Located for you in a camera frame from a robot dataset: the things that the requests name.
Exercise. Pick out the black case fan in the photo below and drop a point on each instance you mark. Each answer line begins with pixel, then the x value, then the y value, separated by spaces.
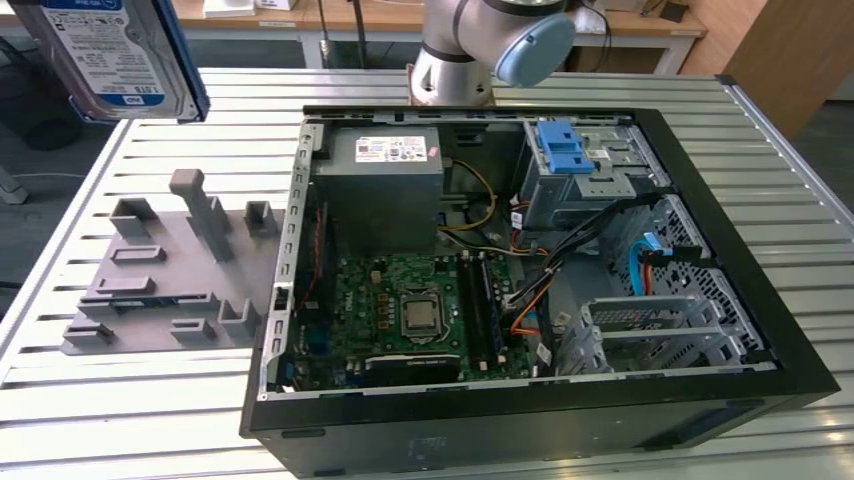
pixel 309 260

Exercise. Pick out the dark RAM stick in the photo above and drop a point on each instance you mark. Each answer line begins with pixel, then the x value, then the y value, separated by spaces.
pixel 495 320

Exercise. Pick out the grey metal drive cage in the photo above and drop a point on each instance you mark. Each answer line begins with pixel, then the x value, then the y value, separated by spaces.
pixel 554 205

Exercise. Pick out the black RAM slot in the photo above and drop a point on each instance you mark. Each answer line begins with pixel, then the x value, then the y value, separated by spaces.
pixel 470 310

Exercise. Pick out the black mesh waste bin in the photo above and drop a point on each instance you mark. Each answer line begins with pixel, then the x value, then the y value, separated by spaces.
pixel 40 130

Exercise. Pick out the grey parts rack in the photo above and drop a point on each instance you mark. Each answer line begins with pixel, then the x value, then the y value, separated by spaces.
pixel 187 285

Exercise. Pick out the white box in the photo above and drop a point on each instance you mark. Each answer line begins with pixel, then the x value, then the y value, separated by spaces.
pixel 227 10

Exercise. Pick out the green motherboard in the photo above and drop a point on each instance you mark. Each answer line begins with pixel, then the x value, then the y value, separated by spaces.
pixel 361 280

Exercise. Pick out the blue plastic drive latch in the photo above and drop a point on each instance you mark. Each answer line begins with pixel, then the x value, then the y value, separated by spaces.
pixel 564 150

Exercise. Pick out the silver CPU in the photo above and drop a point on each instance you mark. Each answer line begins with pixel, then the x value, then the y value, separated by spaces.
pixel 419 315

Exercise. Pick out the brown wooden cabinet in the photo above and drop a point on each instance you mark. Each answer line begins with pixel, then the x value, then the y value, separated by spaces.
pixel 788 50

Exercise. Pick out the wooden desk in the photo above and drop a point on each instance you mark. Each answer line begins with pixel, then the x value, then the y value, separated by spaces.
pixel 301 21
pixel 648 25

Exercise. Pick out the grey desk foot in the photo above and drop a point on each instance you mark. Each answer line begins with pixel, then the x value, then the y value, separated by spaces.
pixel 14 192

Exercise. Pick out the grey power supply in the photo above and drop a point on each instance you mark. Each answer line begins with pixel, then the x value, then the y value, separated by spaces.
pixel 381 210

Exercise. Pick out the black graphics card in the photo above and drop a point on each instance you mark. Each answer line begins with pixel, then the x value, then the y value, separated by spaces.
pixel 410 370

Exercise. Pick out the black PC case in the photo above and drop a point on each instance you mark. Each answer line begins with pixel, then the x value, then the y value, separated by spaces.
pixel 467 430

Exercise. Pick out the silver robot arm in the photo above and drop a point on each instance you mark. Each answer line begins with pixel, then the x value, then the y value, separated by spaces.
pixel 454 30

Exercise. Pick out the hard disk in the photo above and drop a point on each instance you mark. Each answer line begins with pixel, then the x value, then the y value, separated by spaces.
pixel 114 55

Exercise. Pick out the metal disk bay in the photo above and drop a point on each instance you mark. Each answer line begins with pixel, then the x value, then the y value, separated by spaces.
pixel 668 333

